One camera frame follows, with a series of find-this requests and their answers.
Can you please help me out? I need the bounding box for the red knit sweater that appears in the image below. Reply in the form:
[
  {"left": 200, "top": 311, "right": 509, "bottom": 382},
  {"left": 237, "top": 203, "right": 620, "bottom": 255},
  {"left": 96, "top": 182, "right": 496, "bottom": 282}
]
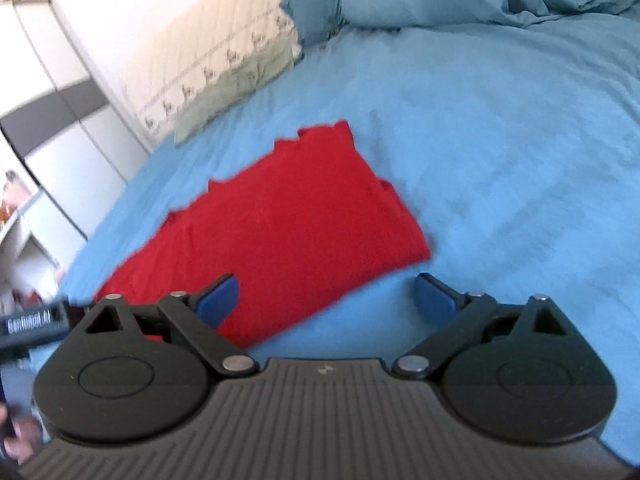
[{"left": 92, "top": 119, "right": 433, "bottom": 351}]

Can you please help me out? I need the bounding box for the person's left hand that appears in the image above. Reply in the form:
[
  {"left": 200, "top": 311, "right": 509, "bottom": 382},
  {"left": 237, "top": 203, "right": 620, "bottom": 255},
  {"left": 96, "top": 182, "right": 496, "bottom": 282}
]
[{"left": 0, "top": 404, "right": 45, "bottom": 466}]

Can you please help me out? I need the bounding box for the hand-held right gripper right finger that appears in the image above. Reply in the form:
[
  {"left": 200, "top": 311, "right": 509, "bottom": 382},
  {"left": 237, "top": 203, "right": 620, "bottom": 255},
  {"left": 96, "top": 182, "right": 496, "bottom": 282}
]
[{"left": 392, "top": 273, "right": 576, "bottom": 378}]

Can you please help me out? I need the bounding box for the teal pillow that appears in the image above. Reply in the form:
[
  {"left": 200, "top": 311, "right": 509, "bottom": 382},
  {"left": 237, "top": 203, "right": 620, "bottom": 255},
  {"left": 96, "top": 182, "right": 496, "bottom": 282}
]
[{"left": 279, "top": 0, "right": 358, "bottom": 48}]

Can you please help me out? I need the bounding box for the white and grey wardrobe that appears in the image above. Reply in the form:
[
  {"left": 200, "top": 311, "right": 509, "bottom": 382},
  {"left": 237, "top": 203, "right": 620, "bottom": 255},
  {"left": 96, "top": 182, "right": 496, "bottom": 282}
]
[{"left": 0, "top": 0, "right": 151, "bottom": 241}]

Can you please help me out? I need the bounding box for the cream quilted headboard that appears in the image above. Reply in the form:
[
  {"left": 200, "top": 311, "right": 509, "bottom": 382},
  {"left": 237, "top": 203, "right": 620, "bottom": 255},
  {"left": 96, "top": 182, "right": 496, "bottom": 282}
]
[{"left": 120, "top": 0, "right": 376, "bottom": 141}]

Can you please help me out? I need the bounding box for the white shelf unit with clutter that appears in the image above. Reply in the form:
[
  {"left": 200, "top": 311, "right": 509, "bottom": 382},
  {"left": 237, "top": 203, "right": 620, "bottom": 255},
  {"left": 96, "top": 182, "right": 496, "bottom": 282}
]
[{"left": 0, "top": 170, "right": 68, "bottom": 306}]

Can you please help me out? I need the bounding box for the green pillow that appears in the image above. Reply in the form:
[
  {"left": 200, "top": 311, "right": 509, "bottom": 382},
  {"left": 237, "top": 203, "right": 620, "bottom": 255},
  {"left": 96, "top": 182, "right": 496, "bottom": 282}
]
[{"left": 174, "top": 35, "right": 305, "bottom": 146}]

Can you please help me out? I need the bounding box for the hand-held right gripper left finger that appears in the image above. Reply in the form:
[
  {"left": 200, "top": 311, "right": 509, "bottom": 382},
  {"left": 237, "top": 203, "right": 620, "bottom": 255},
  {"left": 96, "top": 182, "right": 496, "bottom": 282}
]
[{"left": 75, "top": 273, "right": 260, "bottom": 377}]

